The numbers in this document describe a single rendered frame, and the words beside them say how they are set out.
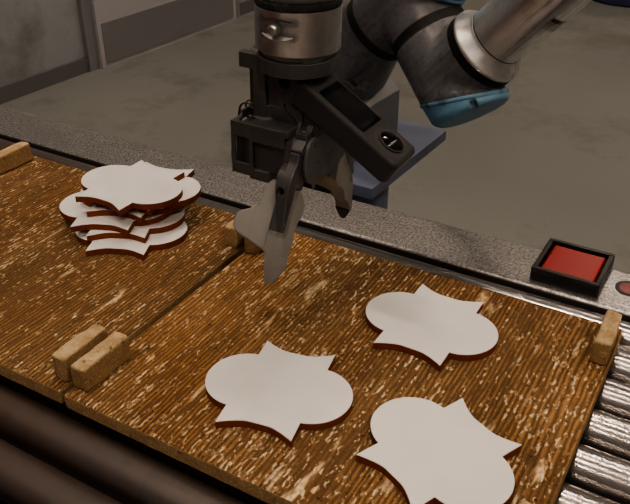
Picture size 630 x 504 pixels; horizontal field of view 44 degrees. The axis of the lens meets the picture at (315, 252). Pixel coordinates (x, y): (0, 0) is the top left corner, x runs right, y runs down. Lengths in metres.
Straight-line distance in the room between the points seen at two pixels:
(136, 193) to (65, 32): 3.54
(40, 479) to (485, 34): 0.75
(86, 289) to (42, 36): 3.54
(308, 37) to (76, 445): 0.40
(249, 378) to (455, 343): 0.20
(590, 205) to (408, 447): 2.56
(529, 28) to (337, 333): 0.49
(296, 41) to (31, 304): 0.40
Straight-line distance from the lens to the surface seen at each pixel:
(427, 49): 1.14
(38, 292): 0.89
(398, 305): 0.81
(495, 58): 1.10
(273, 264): 0.72
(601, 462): 0.72
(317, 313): 0.81
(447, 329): 0.78
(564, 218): 3.04
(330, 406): 0.69
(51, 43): 4.41
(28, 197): 1.09
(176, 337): 0.79
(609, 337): 0.78
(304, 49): 0.67
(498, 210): 3.03
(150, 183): 0.97
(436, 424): 0.68
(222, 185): 1.11
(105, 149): 1.25
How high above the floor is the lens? 1.41
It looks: 32 degrees down
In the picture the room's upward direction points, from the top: straight up
